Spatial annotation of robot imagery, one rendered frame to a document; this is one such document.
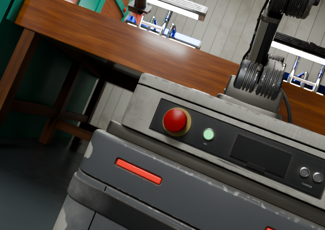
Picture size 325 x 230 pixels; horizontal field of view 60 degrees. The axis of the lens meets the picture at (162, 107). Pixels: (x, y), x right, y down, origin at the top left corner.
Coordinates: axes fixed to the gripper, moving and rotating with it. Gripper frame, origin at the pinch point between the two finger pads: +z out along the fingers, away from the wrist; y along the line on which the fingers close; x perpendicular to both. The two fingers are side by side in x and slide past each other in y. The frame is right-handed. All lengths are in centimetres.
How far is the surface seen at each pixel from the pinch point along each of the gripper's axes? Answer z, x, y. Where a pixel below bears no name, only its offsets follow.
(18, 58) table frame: 15, 39, 41
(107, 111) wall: 194, -97, 62
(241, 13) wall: 74, -215, -48
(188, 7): -2.9, -27.4, -18.0
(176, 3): -2.8, -27.2, -11.0
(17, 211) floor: 13, 96, -6
